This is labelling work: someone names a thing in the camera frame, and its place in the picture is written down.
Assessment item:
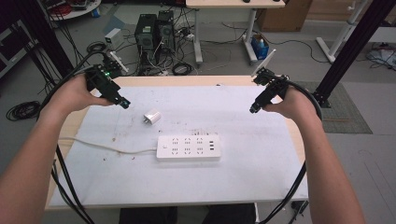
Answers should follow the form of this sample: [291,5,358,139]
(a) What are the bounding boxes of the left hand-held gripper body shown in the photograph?
[84,50,129,107]

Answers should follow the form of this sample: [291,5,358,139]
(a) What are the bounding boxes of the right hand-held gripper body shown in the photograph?
[250,49,290,108]

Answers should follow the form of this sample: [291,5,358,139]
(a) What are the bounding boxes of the person's right hand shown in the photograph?
[262,86,319,123]

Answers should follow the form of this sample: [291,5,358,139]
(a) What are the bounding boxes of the person's left hand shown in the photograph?
[38,74,115,121]

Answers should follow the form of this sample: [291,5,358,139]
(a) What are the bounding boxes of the white charger adapter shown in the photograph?
[143,108,163,126]

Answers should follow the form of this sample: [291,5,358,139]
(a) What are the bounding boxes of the white box device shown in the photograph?
[104,27,125,50]

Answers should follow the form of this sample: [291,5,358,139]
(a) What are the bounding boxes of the white table mat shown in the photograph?
[49,85,309,209]

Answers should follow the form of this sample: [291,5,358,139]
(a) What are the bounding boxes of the large black computer tower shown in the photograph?
[134,13,159,69]

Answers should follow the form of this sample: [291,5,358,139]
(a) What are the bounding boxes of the brown cardboard box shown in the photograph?
[256,0,314,33]

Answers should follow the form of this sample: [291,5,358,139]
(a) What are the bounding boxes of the grey floor mat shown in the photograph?
[293,80,374,135]

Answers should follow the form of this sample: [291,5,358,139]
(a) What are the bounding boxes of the white power strip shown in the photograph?
[155,133,222,161]

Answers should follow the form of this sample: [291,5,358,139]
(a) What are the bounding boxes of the round white table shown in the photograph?
[39,0,103,21]

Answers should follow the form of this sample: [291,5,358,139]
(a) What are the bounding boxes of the small black computer tower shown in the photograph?
[156,9,177,54]

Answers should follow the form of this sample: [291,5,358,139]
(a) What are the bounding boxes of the white metal stand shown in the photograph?
[315,0,367,63]

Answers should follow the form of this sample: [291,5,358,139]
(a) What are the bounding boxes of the wooden desk with white legs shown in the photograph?
[185,0,286,66]

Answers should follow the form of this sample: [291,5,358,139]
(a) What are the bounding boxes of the white power strip cable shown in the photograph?
[58,136,159,155]

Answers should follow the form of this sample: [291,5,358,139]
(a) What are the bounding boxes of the black metal frame post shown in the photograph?
[12,0,77,79]
[312,0,396,108]

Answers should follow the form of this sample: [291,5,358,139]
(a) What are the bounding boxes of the large black cable coil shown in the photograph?
[6,100,42,122]

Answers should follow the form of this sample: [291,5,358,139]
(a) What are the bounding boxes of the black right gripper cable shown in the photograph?
[259,77,323,224]

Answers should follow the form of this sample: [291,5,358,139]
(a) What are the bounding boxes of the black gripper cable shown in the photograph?
[259,77,323,224]
[36,50,108,224]

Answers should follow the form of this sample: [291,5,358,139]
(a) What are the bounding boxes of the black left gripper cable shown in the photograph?
[36,50,108,224]

